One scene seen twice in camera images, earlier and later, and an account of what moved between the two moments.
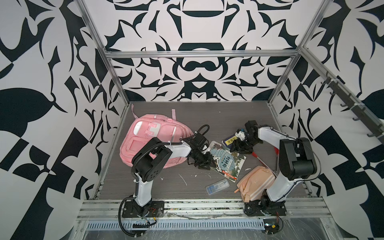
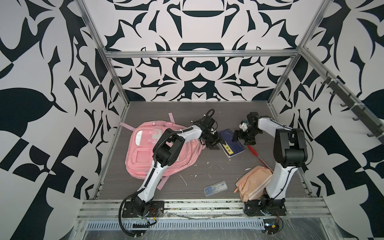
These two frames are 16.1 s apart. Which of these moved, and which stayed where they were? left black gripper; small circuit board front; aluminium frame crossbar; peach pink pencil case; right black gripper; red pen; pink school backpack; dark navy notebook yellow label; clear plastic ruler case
Moved: right black gripper; left black gripper; dark navy notebook yellow label; pink school backpack
Stayed: clear plastic ruler case; aluminium frame crossbar; peach pink pencil case; small circuit board front; red pen
